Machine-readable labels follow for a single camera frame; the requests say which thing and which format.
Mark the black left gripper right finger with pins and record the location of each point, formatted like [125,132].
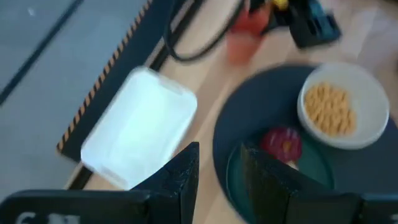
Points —
[270,193]

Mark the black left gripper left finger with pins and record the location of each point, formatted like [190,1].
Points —
[177,180]

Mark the dark red round fruit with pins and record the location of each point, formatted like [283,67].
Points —
[280,143]

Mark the dark green plate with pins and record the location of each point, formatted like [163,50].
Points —
[315,161]

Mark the white lidded plastic container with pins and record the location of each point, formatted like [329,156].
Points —
[140,124]

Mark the orange plastic cup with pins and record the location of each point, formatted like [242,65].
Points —
[245,40]

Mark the yellow cereal balls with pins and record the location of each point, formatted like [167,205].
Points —
[329,109]

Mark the white bowl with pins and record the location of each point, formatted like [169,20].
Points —
[368,93]

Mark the dark grey round placemat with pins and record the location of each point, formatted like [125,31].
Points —
[264,102]

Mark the long black hazard-striped mat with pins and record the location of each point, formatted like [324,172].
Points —
[124,62]

